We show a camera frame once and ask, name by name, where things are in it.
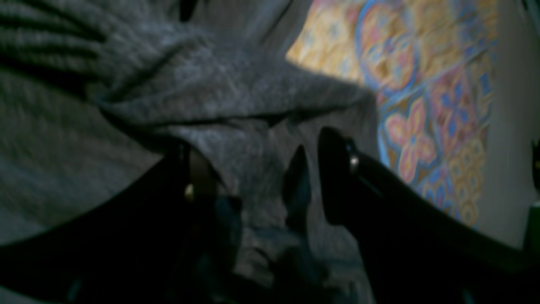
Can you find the image-right right gripper black left finger a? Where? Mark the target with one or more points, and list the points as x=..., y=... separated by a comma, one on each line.
x=136, y=248

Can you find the image-right right gripper black right finger b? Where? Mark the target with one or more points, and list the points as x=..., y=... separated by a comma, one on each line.
x=413, y=252

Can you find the grey t-shirt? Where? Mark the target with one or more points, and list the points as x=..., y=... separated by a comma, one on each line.
x=94, y=93

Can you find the green storage bin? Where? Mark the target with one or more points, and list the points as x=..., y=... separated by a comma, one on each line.
x=532, y=231

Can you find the patterned tile tablecloth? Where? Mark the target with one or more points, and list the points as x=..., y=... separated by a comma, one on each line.
x=431, y=64

